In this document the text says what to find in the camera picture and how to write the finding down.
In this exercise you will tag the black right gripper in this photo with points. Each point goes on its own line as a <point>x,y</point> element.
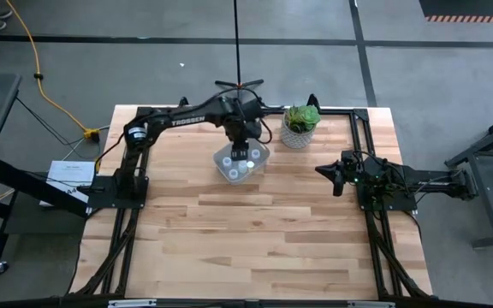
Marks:
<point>348,173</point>

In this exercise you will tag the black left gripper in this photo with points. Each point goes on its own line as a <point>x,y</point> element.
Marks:
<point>244,134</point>

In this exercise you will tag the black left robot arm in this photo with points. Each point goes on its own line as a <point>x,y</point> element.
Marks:
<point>186,119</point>

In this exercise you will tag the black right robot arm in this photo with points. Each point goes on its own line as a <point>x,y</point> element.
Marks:
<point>426,179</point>

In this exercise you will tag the clear plastic basket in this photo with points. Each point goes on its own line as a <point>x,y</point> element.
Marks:
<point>218,160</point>

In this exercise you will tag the white patterned plant pot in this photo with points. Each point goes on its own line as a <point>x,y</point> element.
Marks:
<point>293,139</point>

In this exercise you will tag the green succulent plant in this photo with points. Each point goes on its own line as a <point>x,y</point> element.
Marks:
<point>304,117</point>

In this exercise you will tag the black clamp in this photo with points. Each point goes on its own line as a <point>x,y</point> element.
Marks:
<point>182,103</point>
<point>313,101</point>

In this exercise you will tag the black tripod stand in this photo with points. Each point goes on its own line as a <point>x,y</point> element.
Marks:
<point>237,43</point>

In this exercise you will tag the black metal table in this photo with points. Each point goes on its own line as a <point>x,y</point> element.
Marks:
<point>485,192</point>

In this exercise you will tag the white paper box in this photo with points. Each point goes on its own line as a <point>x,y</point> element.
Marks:
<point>69,173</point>

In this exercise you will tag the black mat with hazard stripes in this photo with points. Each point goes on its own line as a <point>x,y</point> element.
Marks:
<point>465,8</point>

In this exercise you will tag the black aluminium table frame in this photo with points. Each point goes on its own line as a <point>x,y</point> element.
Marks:
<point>336,110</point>

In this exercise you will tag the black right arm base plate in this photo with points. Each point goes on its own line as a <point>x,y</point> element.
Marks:
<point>396,206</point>

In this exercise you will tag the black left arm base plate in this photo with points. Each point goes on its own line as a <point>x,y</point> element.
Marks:
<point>109,197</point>

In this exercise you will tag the silver metal bracket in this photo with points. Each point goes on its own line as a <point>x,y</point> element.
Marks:
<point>131,303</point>
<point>370,305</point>

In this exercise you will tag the black cart frame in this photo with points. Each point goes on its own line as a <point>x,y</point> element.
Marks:
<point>11,177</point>

